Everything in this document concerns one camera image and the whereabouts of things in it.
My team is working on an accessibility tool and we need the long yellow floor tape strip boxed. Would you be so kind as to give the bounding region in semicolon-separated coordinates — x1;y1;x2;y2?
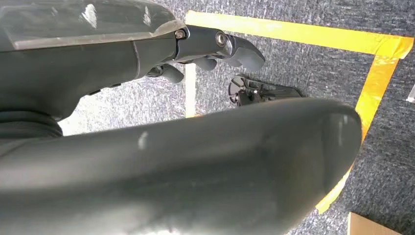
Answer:
184;10;415;60

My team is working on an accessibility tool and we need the ribbed grey left arm sleeve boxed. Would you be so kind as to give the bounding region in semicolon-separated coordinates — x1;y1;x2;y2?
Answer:
0;111;64;140

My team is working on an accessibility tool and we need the brown cardboard piece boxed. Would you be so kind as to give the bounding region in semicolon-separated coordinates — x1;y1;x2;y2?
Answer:
346;212;403;235

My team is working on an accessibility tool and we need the black robot foot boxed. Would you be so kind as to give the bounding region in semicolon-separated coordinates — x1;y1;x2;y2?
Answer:
228;74;304;107

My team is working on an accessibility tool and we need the pale floor tape strip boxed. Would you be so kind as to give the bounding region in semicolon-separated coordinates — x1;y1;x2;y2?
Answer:
184;63;197;118

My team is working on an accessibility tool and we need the orange-yellow floor tape strip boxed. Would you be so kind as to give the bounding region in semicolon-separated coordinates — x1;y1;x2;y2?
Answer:
315;55;400;215

